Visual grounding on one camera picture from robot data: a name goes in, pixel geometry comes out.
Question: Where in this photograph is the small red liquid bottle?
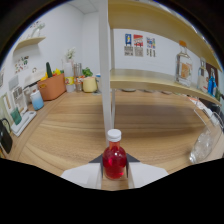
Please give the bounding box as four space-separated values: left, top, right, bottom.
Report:
102 128 128 180

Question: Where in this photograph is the blue white cup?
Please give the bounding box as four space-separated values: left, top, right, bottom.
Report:
29 89 45 111

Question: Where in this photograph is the green cup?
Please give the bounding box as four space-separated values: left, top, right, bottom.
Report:
10 108 23 126

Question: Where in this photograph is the glass tumbler with ice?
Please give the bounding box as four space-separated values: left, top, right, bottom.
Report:
189 108 224 164

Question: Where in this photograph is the white tray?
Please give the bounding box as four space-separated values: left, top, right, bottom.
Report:
10 110 37 137

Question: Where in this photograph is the black handbag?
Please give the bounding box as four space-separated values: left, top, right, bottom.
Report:
0 118 14 155

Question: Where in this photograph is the yellow pot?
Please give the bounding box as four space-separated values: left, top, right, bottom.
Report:
82 76 98 94

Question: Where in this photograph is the orange storage basket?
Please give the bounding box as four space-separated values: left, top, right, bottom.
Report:
37 73 67 102

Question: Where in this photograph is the green potted plant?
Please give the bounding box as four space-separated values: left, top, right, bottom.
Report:
82 67 94 78

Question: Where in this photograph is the clear bottle red label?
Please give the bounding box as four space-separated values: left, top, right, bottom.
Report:
197 57 210 94

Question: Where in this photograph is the white flower vase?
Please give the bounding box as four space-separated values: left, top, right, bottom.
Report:
64 48 76 78

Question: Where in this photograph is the white frame wooden shelf rack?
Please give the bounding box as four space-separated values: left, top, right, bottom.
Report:
97 0 224 141

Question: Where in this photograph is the wooden wall shelf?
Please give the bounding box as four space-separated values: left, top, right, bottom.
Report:
13 36 47 53

